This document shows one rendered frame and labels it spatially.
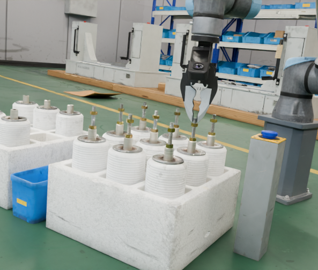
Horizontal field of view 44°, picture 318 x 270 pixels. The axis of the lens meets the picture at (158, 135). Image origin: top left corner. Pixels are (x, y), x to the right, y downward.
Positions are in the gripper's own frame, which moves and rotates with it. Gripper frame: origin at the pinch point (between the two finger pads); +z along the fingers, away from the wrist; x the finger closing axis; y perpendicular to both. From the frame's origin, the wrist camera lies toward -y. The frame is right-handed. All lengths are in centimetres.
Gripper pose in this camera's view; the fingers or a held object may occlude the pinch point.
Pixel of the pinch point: (194, 117)
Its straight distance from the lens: 98.9
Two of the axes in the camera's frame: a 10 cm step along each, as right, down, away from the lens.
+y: 1.8, -1.9, 9.7
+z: -1.0, 9.7, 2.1
